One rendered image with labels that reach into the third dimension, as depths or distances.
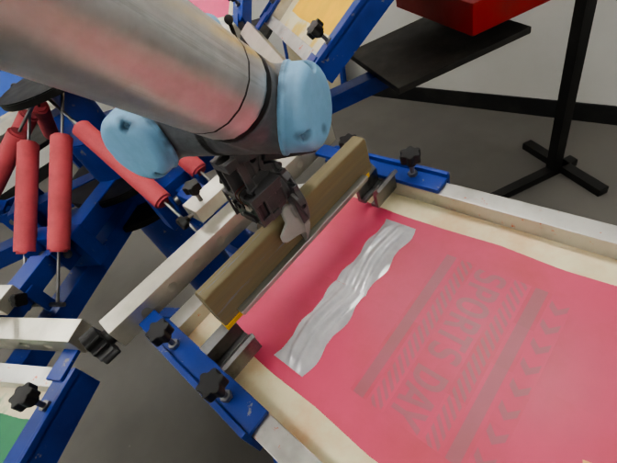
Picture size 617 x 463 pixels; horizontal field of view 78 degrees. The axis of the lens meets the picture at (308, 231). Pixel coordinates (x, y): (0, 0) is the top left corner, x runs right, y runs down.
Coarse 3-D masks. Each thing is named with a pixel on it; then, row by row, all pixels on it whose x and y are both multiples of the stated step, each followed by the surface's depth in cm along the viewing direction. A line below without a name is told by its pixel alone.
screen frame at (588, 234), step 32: (416, 192) 80; (448, 192) 75; (480, 192) 73; (512, 224) 69; (544, 224) 64; (576, 224) 62; (608, 224) 60; (608, 256) 60; (192, 320) 75; (288, 448) 52
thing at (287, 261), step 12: (360, 180) 72; (348, 192) 71; (336, 204) 70; (324, 216) 68; (312, 228) 67; (312, 240) 66; (300, 252) 65; (288, 264) 64; (276, 276) 62; (264, 288) 61; (252, 300) 60
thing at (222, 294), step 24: (360, 144) 70; (336, 168) 67; (360, 168) 72; (312, 192) 64; (336, 192) 69; (312, 216) 66; (264, 240) 60; (240, 264) 57; (264, 264) 61; (216, 288) 56; (240, 288) 59; (216, 312) 57
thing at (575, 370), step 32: (352, 224) 82; (416, 224) 77; (320, 256) 79; (352, 256) 76; (416, 256) 72; (480, 256) 67; (512, 256) 66; (384, 288) 69; (416, 288) 67; (544, 288) 60; (576, 288) 59; (608, 288) 57; (576, 320) 56; (608, 320) 54; (576, 352) 53; (608, 352) 52; (544, 384) 51; (576, 384) 50; (608, 384) 49; (608, 416) 47
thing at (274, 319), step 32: (288, 288) 76; (320, 288) 73; (256, 320) 73; (288, 320) 71; (352, 320) 67; (384, 320) 65; (352, 352) 63; (288, 384) 62; (320, 384) 61; (352, 384) 59; (352, 416) 56; (384, 416) 55; (544, 416) 49; (576, 416) 48; (384, 448) 52; (416, 448) 51; (512, 448) 48; (544, 448) 47; (576, 448) 46; (608, 448) 45
